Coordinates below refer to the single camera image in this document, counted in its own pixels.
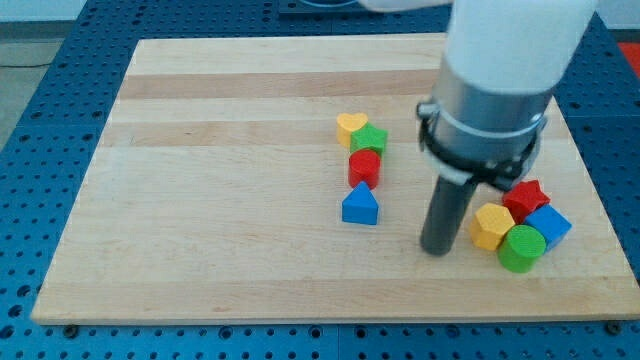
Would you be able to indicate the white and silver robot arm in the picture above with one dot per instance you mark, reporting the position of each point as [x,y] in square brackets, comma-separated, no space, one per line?
[502,60]

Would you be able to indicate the blue triangle block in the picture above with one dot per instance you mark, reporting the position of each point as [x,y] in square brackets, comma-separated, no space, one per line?
[360,206]

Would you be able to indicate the yellow hexagon block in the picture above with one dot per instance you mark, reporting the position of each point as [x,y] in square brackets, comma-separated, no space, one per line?
[489,225]

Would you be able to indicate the red cylinder block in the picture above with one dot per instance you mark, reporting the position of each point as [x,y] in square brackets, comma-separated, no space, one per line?
[364,166]

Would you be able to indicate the yellow heart block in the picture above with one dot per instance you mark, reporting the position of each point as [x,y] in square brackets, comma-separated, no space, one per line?
[347,124]

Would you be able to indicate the green star block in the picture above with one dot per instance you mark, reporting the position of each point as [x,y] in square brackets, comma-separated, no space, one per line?
[369,137]

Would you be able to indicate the light wooden board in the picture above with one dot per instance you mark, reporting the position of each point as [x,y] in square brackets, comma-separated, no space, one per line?
[214,197]

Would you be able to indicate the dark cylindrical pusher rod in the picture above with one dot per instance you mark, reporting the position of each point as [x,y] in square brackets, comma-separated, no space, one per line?
[446,211]

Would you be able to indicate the red star block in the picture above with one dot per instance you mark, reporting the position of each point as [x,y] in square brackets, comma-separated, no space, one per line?
[524,198]

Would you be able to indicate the green cylinder block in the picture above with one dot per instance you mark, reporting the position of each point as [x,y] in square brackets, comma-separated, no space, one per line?
[523,245]

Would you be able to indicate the blue cube block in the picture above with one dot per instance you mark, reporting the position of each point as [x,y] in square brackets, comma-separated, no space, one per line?
[552,225]

